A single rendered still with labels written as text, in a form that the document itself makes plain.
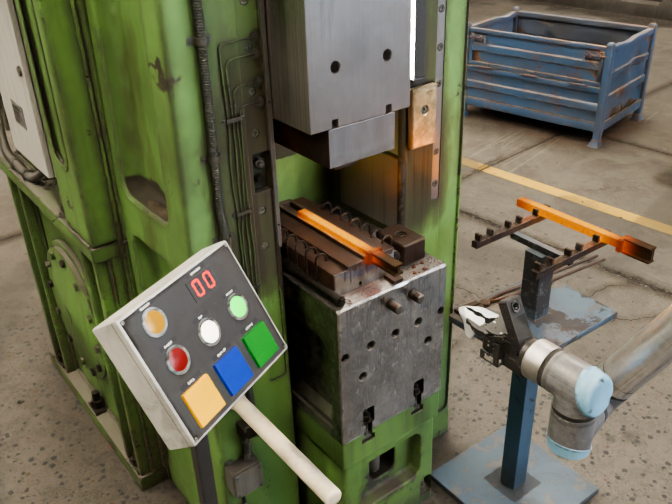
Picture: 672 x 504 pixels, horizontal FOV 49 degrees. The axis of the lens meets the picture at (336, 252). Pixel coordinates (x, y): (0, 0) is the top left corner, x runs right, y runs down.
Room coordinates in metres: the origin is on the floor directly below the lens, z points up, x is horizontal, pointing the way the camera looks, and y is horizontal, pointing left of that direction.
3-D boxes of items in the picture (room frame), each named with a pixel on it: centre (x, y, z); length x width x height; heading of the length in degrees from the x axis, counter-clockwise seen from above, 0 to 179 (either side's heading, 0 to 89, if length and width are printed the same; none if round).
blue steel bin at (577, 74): (5.50, -1.69, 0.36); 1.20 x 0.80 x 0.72; 47
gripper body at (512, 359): (1.28, -0.37, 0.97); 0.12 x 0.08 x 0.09; 36
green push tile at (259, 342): (1.27, 0.17, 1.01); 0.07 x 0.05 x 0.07; 151
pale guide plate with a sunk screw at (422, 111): (1.94, -0.25, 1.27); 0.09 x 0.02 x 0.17; 126
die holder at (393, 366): (1.85, 0.01, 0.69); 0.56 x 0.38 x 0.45; 36
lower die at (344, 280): (1.81, 0.05, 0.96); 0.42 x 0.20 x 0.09; 36
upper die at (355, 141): (1.81, 0.05, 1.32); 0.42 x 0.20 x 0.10; 36
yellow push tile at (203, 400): (1.10, 0.27, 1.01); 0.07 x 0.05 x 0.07; 151
